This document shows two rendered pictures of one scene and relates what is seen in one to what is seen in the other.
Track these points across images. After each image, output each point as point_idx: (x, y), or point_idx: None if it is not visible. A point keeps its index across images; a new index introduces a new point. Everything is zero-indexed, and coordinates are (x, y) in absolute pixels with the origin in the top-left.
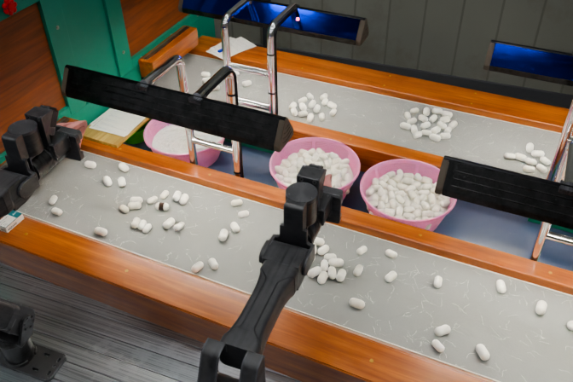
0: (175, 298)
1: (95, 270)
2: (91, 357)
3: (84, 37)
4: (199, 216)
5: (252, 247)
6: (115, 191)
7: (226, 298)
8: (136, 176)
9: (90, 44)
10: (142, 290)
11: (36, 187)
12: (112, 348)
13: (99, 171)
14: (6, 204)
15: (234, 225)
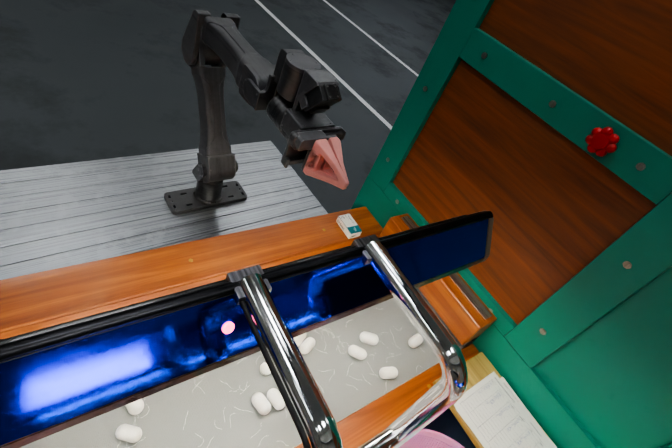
0: (96, 269)
1: (219, 241)
2: (153, 225)
3: (649, 349)
4: (210, 405)
5: (63, 432)
6: (346, 340)
7: (21, 312)
8: (362, 380)
9: (644, 370)
10: (146, 254)
11: (252, 103)
12: (144, 240)
13: (399, 346)
14: (237, 72)
15: (129, 428)
